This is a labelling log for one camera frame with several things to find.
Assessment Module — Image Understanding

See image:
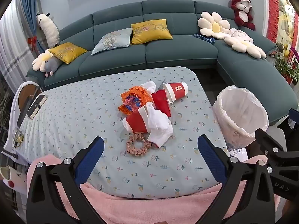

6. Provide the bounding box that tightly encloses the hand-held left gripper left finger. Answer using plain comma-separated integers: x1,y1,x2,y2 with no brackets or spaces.
26,136,105,224

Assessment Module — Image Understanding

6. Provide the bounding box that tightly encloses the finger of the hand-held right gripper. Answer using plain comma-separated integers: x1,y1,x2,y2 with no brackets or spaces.
288,108,299,131
254,128,289,168

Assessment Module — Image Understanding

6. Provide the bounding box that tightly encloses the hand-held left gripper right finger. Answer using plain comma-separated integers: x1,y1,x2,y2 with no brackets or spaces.
197,134,284,224

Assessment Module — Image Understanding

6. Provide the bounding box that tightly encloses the trash bin with white bag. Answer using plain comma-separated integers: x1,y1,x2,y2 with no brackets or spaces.
212,85,269,149

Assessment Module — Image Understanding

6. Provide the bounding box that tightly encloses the pink scrunchie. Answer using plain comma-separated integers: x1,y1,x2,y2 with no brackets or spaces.
126,133,157,157

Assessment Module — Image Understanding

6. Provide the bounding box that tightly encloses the large white cotton tissue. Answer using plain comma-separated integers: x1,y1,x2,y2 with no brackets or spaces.
138,105,174,148

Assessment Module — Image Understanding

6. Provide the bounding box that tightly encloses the orange plastic bag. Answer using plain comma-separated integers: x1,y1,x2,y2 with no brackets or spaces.
117,86,153,116

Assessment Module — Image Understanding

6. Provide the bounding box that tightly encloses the red paper cup white lid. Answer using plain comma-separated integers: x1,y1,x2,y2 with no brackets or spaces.
162,82,189,103

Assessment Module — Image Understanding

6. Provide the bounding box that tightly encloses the white paper label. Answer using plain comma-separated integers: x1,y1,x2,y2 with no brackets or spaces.
226,147,249,162

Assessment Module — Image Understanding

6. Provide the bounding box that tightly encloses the floral tablecloth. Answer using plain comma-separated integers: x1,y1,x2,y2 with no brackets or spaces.
6,66,230,199

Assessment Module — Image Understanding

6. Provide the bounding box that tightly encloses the potted green plant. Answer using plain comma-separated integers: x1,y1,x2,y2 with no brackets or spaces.
273,51,299,85

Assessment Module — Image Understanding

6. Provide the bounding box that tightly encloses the purple orchid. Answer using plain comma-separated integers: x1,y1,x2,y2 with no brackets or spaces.
288,47,299,64

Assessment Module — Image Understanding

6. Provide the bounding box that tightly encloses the pink fluffy blanket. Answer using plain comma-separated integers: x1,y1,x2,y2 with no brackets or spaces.
26,155,281,224

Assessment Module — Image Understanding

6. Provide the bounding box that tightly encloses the drinking glass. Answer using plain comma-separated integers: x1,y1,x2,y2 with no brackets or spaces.
12,127,25,147

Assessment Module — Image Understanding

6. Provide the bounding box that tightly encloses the dark book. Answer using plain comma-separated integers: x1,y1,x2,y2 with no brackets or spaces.
26,94,48,120

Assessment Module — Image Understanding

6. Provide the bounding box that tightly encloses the white mug with red dots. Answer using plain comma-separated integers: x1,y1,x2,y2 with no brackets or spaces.
0,165,28,195

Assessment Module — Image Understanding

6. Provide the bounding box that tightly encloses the white flower cushion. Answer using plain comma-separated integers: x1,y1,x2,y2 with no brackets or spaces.
197,11,232,39
224,35,267,59
32,49,55,71

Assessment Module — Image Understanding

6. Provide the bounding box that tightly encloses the wooden chair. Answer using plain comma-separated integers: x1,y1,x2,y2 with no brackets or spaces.
16,82,42,126

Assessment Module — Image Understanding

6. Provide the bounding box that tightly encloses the pale pink folded cloth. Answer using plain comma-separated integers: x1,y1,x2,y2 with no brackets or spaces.
228,27,254,43

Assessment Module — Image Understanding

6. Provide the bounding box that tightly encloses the grey plush toy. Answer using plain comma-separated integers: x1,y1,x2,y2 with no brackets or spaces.
44,56,63,78

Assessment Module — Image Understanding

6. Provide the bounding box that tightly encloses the small yellow embroidered pillow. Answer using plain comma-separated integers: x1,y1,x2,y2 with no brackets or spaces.
48,42,88,64

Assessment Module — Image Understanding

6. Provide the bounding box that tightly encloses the teal sectional sofa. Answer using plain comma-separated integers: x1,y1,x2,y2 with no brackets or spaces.
25,0,297,124

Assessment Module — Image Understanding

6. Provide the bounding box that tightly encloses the red and white teddy bear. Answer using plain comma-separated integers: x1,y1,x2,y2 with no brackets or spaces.
231,0,256,31

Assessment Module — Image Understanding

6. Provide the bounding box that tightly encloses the blue patterned cloth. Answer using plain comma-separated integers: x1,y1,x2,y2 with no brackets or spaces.
193,33,216,43

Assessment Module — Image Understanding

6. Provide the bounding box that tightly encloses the light blue embroidered pillow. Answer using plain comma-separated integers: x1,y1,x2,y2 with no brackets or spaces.
91,27,133,56

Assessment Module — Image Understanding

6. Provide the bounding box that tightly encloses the red curtain ribbon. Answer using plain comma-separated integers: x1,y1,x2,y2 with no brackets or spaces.
28,35,38,51

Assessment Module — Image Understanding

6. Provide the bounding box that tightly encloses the white sheer curtain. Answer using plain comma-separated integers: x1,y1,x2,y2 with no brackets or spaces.
0,12,33,91

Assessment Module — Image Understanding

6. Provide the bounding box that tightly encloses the long white plush toy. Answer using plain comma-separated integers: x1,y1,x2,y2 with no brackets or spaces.
36,13,61,46

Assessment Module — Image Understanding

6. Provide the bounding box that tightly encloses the large yellow embroidered pillow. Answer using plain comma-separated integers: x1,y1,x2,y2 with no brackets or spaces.
130,19,173,45

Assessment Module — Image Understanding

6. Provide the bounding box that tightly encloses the blue curtain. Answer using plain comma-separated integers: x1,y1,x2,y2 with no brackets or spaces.
20,0,47,54

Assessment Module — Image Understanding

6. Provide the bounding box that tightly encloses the golden wall mural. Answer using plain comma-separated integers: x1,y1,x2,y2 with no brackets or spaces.
276,0,299,52

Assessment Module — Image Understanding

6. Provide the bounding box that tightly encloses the red paper wall decoration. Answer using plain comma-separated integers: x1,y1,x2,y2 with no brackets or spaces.
266,0,284,43

